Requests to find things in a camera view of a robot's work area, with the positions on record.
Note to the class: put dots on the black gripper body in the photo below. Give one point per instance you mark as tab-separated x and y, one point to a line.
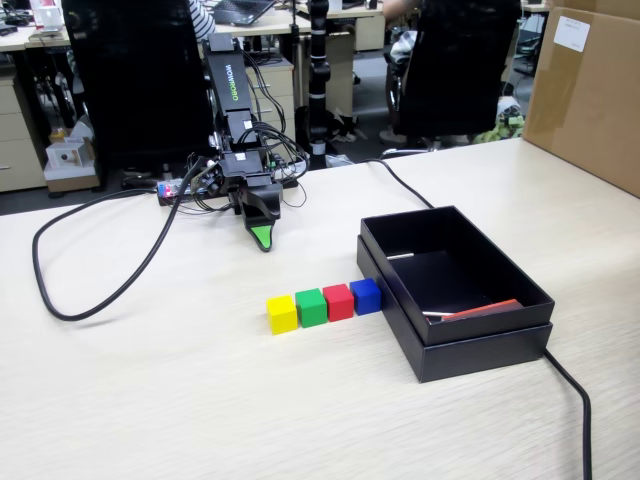
242	167

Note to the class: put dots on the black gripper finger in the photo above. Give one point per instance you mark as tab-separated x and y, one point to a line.
262	200

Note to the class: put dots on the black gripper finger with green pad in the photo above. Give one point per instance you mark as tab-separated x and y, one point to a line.
262	237

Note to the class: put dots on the yellow wooden cube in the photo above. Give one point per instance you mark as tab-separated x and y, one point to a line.
282	315

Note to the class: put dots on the green wooden cube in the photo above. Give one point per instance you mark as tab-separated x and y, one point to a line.
311	307

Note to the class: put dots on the red wooden cube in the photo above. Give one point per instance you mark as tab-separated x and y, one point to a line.
339	302

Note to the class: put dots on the blue wooden cube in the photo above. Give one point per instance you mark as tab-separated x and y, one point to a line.
366	297

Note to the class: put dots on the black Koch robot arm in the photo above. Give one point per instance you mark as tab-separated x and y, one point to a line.
227	75

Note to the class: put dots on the black cardboard box lid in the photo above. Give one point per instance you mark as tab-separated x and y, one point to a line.
480	357

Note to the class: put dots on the black cardboard box tray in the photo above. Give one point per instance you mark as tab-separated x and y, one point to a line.
500	320

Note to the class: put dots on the large brown cardboard box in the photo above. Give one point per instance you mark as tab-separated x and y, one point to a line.
585	100

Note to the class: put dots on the control board with red LED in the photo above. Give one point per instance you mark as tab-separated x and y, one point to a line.
167	191

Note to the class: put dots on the beige drawer cabinet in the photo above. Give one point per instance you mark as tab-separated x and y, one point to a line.
274	82
15	150

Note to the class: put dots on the black pole with white rings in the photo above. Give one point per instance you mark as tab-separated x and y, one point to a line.
319	75

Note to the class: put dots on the black mesh office chair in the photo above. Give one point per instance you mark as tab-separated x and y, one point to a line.
140	85

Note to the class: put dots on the beige office desk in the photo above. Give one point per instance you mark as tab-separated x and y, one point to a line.
272	29

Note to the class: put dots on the person in striped shirt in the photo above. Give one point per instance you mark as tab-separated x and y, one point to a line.
202	20

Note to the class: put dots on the dark open laptop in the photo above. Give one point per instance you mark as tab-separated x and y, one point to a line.
242	11

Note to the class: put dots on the white carton with round hole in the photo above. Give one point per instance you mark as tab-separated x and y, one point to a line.
70	157

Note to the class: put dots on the seated person in plaid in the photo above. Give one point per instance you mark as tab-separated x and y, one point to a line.
402	46

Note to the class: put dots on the orange matchbox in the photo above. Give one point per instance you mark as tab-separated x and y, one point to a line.
487	309

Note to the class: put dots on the black office chair with armrests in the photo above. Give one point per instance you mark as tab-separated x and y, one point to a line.
460	65

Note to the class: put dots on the green and white toy pile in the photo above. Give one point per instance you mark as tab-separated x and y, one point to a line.
502	125

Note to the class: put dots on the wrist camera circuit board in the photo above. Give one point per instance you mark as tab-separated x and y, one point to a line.
206	177

